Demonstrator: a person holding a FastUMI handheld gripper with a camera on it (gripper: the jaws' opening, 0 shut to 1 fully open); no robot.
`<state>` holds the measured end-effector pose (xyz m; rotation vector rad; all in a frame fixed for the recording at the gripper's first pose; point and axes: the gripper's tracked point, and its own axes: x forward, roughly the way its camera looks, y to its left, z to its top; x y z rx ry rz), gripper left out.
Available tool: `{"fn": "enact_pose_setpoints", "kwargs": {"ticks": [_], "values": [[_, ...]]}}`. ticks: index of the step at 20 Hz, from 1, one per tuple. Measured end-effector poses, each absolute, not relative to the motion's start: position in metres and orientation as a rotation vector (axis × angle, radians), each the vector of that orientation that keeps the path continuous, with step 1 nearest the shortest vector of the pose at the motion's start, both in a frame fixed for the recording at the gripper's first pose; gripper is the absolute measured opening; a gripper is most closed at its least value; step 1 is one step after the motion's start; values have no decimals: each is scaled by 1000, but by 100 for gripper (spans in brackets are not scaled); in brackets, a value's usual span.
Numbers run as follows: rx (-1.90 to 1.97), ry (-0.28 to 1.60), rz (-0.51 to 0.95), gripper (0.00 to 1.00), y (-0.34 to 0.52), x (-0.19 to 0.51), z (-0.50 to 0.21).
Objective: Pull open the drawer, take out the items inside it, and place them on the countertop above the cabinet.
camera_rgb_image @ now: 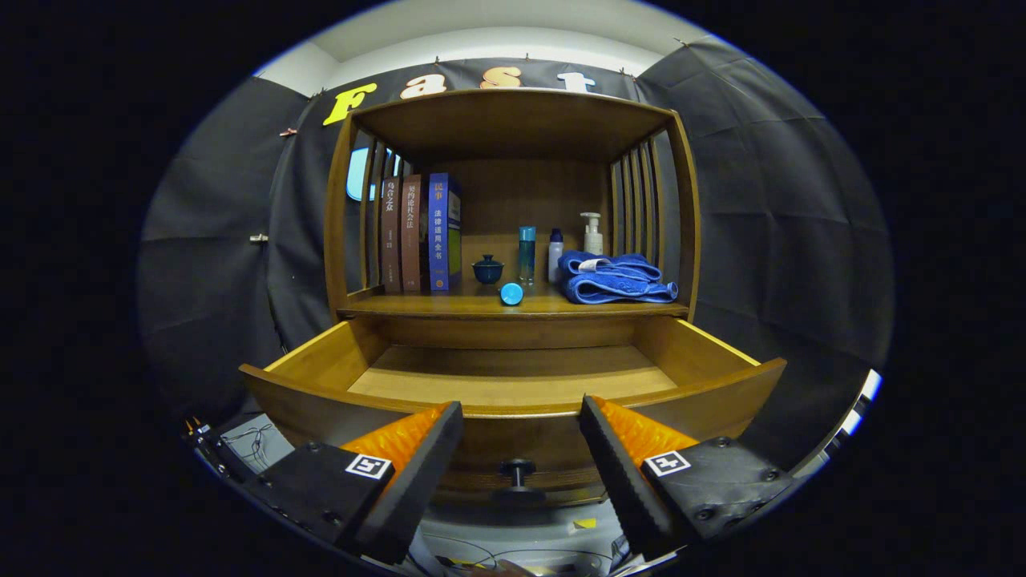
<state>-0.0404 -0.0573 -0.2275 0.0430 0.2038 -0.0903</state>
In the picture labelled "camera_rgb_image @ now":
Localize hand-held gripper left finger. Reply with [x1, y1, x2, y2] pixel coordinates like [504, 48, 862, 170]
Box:
[244, 401, 464, 566]

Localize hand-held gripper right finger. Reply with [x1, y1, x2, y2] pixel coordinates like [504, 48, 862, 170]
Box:
[579, 395, 798, 562]

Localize wooden drawer with black knob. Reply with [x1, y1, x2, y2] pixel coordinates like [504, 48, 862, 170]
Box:
[239, 315, 788, 507]

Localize blue folded towel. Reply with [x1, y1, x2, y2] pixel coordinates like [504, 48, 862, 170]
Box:
[558, 250, 679, 305]

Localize black power strip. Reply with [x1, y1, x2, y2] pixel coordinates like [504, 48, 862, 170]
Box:
[183, 418, 237, 478]

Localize reddish brown book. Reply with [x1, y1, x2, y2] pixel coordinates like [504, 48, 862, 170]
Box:
[400, 174, 424, 294]

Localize dark brown book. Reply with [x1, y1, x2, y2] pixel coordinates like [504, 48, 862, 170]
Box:
[379, 177, 403, 294]

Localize blue book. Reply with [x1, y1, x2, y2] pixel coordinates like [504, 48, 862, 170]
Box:
[427, 172, 463, 293]

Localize black backdrop cloth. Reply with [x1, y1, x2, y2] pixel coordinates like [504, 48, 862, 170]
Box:
[136, 32, 895, 474]

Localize black floor cables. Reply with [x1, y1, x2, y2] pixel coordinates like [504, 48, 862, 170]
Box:
[425, 531, 618, 574]

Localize wooden cabinet with shelf frame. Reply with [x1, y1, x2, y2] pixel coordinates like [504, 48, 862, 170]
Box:
[323, 88, 702, 349]

